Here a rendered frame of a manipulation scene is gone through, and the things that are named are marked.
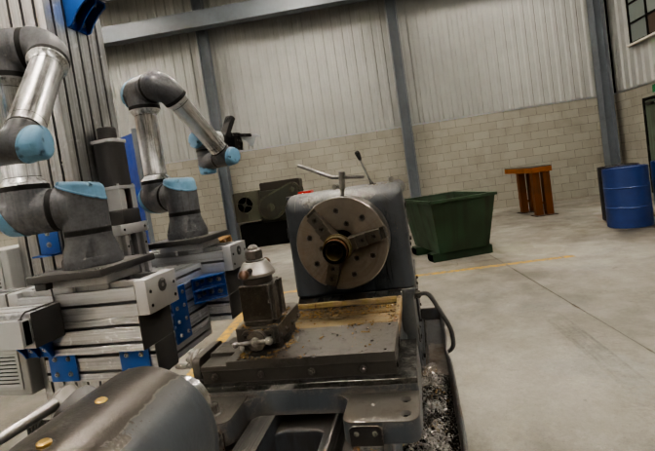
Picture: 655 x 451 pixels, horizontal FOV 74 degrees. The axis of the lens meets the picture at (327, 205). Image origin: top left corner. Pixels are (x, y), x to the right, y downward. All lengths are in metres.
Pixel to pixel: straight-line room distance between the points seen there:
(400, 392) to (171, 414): 0.52
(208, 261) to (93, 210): 0.52
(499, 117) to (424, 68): 2.25
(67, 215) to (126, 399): 0.94
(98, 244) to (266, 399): 0.63
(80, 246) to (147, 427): 0.94
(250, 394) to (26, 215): 0.75
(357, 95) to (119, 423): 11.39
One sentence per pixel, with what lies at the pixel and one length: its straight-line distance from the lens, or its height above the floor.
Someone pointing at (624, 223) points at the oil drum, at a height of 0.08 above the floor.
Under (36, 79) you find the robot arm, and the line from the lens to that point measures 1.25.
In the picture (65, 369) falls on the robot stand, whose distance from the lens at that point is 1.48.
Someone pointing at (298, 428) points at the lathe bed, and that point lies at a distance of 0.93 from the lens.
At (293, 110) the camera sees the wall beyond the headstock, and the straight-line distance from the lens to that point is 11.72.
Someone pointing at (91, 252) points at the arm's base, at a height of 1.20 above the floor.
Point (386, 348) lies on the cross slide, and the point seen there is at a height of 0.97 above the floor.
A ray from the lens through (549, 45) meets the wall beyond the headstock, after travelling 12.84.
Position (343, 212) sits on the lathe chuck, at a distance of 1.47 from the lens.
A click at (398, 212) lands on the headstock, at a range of 1.61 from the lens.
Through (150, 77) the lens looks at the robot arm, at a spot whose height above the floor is 1.77.
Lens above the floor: 1.29
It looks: 3 degrees down
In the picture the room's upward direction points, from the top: 8 degrees counter-clockwise
